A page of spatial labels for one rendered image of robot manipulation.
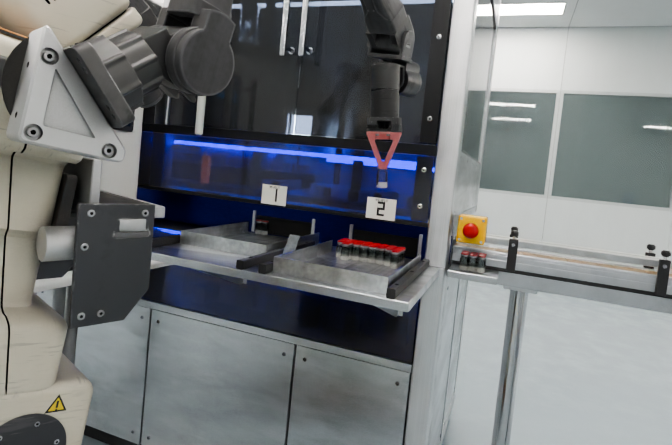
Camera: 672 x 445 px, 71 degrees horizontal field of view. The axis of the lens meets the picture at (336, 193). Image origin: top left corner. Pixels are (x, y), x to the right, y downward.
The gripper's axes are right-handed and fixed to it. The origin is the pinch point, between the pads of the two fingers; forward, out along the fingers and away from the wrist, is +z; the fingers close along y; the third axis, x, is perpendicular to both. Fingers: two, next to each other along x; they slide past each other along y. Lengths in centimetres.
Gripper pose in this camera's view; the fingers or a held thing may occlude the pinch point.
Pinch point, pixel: (383, 164)
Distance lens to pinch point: 95.6
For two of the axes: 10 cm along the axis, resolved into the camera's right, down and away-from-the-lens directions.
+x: -9.9, -0.3, 1.0
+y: 1.0, -1.0, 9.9
